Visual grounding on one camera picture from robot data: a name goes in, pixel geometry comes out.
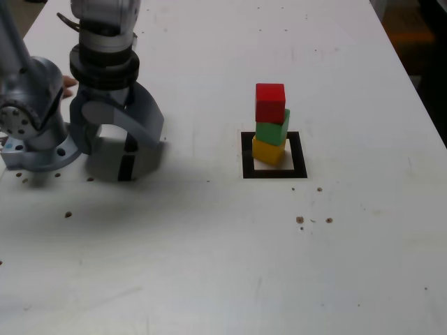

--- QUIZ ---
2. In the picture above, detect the yellow cube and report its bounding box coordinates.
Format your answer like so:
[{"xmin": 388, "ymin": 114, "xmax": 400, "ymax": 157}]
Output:
[{"xmin": 251, "ymin": 136, "xmax": 286, "ymax": 166}]

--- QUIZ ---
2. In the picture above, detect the red cube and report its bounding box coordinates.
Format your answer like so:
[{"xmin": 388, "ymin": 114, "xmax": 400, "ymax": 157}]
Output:
[{"xmin": 255, "ymin": 82, "xmax": 286, "ymax": 124}]

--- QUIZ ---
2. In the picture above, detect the black tape square outline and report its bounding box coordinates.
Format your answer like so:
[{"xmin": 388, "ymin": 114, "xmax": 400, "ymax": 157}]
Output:
[{"xmin": 240, "ymin": 131, "xmax": 308, "ymax": 179}]

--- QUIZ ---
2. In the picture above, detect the green cube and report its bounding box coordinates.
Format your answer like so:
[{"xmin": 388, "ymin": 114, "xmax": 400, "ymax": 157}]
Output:
[{"xmin": 254, "ymin": 108, "xmax": 291, "ymax": 146}]

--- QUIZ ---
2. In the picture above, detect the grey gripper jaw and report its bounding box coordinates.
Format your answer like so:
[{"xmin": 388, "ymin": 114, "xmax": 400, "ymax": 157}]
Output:
[
  {"xmin": 68, "ymin": 92, "xmax": 103, "ymax": 156},
  {"xmin": 82, "ymin": 82, "xmax": 166, "ymax": 151}
]

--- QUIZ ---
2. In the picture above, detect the black tape strip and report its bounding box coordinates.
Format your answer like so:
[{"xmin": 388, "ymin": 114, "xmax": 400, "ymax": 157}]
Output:
[{"xmin": 117, "ymin": 134, "xmax": 139, "ymax": 182}]

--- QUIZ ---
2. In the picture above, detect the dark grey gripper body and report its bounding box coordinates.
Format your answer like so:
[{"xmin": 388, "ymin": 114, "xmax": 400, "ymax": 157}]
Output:
[{"xmin": 76, "ymin": 82, "xmax": 136, "ymax": 107}]

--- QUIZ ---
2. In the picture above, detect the person's hand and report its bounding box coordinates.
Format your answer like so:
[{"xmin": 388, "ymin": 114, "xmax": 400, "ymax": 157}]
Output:
[{"xmin": 61, "ymin": 75, "xmax": 79, "ymax": 98}]

